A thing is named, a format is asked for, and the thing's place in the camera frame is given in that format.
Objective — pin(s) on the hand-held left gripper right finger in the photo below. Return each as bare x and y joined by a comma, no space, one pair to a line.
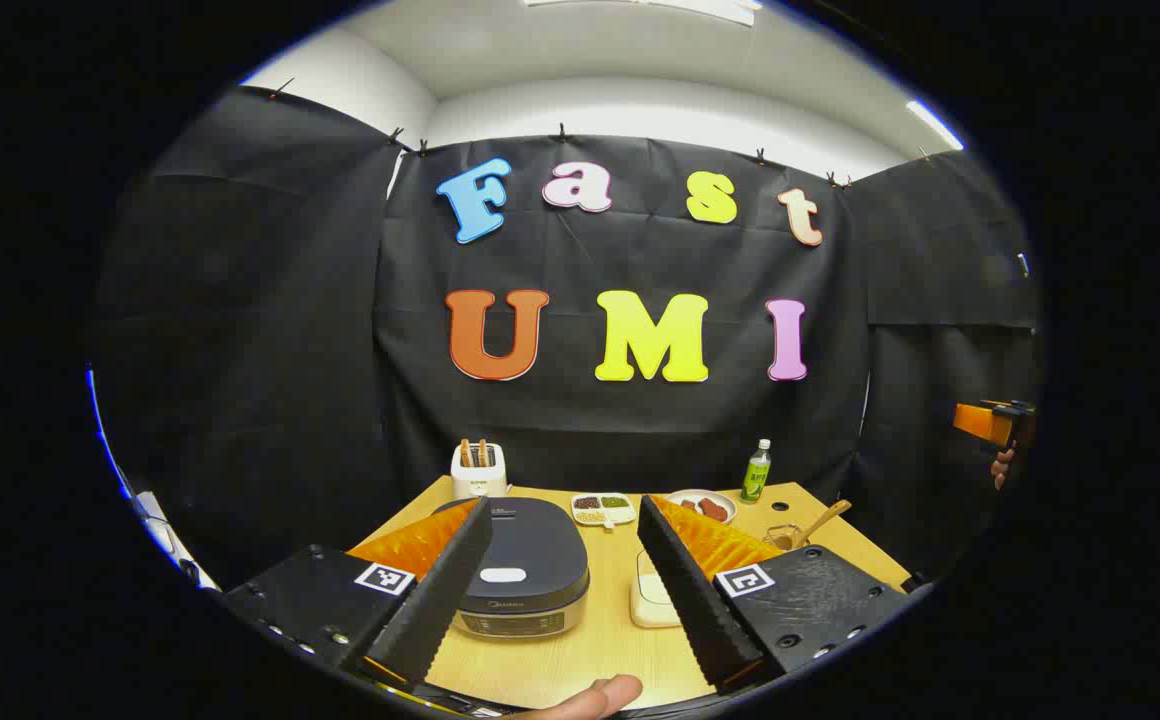
690,600

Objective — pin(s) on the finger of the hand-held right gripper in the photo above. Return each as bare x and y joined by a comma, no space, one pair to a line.
980,423

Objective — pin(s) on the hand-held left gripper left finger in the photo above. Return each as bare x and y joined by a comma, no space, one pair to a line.
440,600

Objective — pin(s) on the clear box of white rice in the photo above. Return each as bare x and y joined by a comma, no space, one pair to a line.
652,595

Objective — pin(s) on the black rice cooker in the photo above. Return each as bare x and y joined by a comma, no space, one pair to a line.
530,560

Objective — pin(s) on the wooden spoon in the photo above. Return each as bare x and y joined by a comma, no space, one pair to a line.
825,520

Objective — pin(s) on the white oval plate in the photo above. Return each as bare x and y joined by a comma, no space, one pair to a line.
718,500

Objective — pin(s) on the white toaster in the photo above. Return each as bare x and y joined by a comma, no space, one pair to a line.
478,482

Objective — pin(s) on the white divided bean dish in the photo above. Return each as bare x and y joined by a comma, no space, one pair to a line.
602,508

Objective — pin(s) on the green drink bottle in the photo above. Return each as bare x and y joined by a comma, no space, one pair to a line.
756,478

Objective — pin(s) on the white device with black knob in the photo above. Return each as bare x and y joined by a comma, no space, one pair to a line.
170,540

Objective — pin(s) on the black backdrop cloth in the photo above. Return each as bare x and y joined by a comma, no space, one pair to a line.
270,330

